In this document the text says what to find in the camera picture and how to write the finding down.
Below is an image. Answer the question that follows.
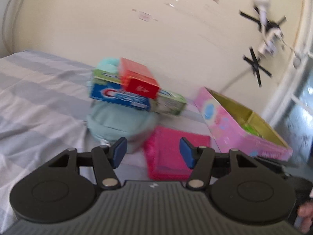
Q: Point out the magenta box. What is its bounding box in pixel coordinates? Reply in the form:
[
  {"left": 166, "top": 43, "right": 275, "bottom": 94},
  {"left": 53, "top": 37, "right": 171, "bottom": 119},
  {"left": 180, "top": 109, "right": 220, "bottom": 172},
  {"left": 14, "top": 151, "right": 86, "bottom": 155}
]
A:
[{"left": 143, "top": 125, "right": 211, "bottom": 180}]

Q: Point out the striped bed sheet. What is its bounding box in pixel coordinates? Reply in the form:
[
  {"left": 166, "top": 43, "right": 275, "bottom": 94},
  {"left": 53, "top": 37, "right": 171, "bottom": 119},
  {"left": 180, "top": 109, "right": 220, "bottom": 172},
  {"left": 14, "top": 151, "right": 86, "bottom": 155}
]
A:
[{"left": 0, "top": 50, "right": 220, "bottom": 226}]

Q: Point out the blue toothpaste box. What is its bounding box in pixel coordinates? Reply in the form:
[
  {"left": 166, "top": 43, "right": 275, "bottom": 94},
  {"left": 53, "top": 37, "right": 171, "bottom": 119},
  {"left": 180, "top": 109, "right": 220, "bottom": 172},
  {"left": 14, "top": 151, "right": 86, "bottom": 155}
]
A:
[{"left": 90, "top": 82, "right": 151, "bottom": 112}]

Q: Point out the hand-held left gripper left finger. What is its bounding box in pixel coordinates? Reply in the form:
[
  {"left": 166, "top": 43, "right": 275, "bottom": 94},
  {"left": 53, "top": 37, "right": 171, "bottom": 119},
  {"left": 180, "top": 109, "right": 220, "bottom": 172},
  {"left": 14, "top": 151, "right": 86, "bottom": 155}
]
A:
[{"left": 48, "top": 137, "right": 128, "bottom": 190}]

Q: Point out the pale green object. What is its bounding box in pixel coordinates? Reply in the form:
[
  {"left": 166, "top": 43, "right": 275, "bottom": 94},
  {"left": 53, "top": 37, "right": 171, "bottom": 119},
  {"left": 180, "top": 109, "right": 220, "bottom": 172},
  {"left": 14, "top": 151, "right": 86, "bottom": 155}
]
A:
[{"left": 241, "top": 124, "right": 264, "bottom": 137}]

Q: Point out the green toothpaste box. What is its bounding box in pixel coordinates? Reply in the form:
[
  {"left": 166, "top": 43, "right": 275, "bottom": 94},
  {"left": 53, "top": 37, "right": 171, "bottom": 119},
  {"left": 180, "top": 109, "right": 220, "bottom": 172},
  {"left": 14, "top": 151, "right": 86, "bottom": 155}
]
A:
[{"left": 92, "top": 69, "right": 187, "bottom": 116}]

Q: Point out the dark green cable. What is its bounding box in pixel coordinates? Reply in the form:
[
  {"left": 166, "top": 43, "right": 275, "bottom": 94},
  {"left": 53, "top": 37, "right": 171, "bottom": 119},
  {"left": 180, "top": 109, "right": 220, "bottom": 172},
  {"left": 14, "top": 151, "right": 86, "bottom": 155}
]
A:
[{"left": 7, "top": 0, "right": 27, "bottom": 54}]

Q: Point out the white cable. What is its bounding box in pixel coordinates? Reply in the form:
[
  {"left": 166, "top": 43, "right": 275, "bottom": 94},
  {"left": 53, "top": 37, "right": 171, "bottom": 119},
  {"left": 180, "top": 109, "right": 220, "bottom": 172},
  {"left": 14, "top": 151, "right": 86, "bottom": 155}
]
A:
[{"left": 220, "top": 38, "right": 305, "bottom": 93}]

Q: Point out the red box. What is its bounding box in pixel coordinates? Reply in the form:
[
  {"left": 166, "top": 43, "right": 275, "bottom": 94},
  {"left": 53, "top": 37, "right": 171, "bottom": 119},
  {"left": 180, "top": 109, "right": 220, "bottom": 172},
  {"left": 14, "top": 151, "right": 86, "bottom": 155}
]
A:
[{"left": 120, "top": 58, "right": 160, "bottom": 99}]

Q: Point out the white light bulb with holder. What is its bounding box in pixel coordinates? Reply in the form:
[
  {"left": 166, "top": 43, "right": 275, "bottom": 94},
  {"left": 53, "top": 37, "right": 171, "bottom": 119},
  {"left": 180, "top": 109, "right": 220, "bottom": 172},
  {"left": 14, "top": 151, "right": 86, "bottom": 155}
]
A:
[{"left": 252, "top": 0, "right": 284, "bottom": 55}]

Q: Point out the pink patterned cardboard box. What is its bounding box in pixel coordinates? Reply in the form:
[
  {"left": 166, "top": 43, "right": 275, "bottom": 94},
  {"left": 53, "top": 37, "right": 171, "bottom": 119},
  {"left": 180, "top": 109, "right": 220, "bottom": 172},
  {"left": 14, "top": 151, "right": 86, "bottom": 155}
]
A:
[{"left": 194, "top": 87, "right": 293, "bottom": 161}]

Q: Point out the window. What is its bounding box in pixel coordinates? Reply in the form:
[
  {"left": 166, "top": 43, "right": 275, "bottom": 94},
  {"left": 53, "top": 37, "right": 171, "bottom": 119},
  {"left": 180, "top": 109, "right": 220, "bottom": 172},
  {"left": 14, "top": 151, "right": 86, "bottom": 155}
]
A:
[{"left": 286, "top": 51, "right": 313, "bottom": 169}]

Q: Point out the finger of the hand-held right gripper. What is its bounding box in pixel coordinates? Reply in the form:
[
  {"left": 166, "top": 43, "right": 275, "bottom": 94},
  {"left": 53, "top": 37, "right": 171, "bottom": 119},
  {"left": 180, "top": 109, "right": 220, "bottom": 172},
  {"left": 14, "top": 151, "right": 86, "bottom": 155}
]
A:
[{"left": 254, "top": 156, "right": 297, "bottom": 180}]

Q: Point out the teal plush toy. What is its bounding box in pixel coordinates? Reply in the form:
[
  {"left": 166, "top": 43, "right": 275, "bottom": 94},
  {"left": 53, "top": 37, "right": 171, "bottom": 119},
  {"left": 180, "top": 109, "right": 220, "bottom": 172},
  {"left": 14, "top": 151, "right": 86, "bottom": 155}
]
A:
[{"left": 85, "top": 58, "right": 159, "bottom": 153}]

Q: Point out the person's right hand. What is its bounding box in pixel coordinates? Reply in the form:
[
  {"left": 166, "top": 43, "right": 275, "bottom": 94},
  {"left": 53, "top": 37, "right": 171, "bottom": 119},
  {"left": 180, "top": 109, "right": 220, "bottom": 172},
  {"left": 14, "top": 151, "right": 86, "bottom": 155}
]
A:
[{"left": 297, "top": 198, "right": 313, "bottom": 234}]

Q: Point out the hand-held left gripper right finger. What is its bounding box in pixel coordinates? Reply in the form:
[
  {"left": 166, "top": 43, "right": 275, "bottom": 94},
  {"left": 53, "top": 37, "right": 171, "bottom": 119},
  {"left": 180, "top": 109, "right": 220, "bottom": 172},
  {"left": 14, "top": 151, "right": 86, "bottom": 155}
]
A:
[{"left": 179, "top": 137, "right": 261, "bottom": 189}]

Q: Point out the black tape cross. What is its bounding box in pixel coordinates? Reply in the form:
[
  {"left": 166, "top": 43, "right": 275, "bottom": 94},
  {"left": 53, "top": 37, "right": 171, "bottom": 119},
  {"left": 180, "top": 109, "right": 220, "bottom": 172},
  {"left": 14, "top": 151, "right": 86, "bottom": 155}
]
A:
[
  {"left": 243, "top": 47, "right": 272, "bottom": 87},
  {"left": 239, "top": 10, "right": 287, "bottom": 33}
]

